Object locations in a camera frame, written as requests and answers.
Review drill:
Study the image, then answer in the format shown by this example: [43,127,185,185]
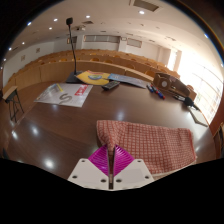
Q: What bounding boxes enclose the yellow booklet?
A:
[75,70,111,87]

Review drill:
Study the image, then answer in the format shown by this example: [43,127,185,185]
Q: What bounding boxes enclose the red white checked towel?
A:
[96,119,198,178]

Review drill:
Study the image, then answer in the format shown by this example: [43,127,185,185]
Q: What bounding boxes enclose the wooden desk organizer with clock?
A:
[152,72,193,98]

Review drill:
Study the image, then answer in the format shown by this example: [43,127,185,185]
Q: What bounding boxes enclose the recessed ceiling lights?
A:
[1,8,224,68]

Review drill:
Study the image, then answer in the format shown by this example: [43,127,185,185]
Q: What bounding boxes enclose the blue booklet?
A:
[107,73,150,90]

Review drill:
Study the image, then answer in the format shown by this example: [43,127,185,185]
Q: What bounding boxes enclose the wooden lecture hall seat rows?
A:
[2,49,183,95]

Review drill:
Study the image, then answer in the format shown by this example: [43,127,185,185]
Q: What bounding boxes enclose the black handheld microphone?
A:
[182,95,201,111]

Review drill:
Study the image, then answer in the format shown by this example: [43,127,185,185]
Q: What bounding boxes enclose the red marker pen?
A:
[153,87,166,101]

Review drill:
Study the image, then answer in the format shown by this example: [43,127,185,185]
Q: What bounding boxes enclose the black gooseneck table microphone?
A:
[65,17,84,85]

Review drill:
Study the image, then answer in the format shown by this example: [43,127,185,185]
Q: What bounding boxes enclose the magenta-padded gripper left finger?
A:
[67,144,111,190]

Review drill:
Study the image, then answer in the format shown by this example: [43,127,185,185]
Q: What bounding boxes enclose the rectangular ceiling air vent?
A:
[132,0,161,13]

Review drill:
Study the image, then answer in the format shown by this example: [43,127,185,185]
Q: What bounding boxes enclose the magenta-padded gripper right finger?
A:
[112,146,155,191]

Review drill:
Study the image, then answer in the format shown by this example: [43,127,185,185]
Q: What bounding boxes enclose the small wooden side desk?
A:
[2,85,25,124]

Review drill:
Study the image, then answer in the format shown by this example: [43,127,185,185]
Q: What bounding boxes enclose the black remote control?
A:
[101,80,121,92]

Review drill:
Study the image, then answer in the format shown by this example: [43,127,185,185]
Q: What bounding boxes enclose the wooden shelf unit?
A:
[213,121,224,158]

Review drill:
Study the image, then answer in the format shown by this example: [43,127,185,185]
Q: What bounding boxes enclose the white printed poster sheet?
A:
[34,82,94,108]

